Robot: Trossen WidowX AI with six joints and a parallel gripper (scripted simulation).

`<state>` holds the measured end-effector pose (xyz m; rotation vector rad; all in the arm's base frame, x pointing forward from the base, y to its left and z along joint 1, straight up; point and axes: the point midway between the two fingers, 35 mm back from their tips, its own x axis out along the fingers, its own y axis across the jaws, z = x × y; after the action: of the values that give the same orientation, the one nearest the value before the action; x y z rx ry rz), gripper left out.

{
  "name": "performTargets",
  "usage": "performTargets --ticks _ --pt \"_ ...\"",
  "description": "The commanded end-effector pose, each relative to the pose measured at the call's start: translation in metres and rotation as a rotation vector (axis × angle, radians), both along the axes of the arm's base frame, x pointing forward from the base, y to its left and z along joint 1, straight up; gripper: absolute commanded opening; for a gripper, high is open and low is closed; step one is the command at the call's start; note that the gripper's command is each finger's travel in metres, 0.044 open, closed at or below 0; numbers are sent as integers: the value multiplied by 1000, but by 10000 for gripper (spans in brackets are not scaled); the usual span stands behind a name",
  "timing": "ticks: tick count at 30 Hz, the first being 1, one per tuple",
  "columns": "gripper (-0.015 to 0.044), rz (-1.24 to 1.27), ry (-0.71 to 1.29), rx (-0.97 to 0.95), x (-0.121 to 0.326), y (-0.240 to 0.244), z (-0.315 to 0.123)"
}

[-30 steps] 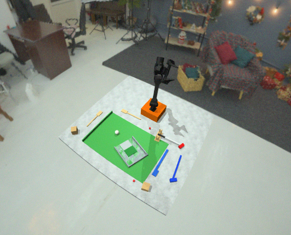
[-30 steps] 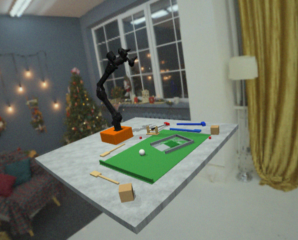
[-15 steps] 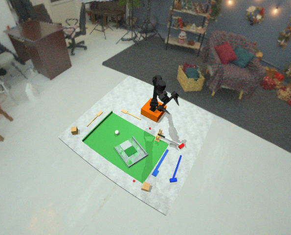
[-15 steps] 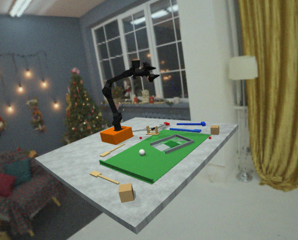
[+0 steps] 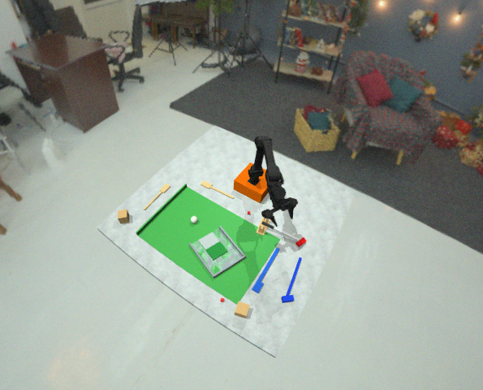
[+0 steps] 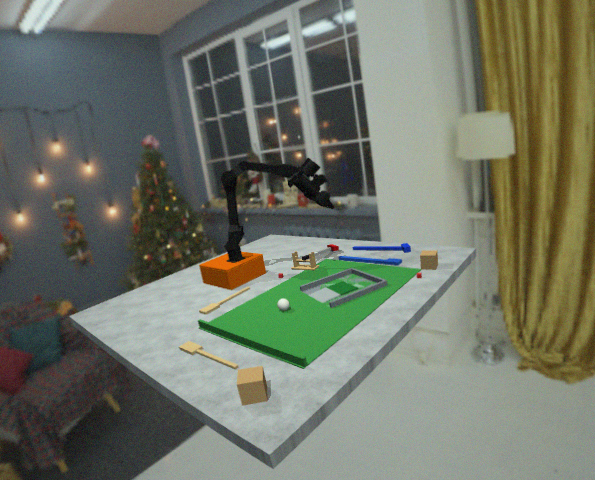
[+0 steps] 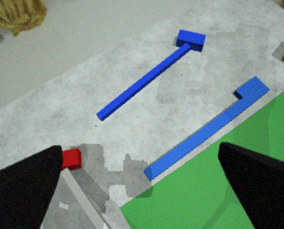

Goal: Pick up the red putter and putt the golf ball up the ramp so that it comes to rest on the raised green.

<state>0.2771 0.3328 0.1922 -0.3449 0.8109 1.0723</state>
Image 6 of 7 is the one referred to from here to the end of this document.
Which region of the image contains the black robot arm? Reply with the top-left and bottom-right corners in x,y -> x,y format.
221,158 -> 328,263

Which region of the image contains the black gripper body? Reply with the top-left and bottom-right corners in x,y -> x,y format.
300,180 -> 330,206

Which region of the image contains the white golf ball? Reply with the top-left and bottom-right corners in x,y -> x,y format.
277,299 -> 290,310

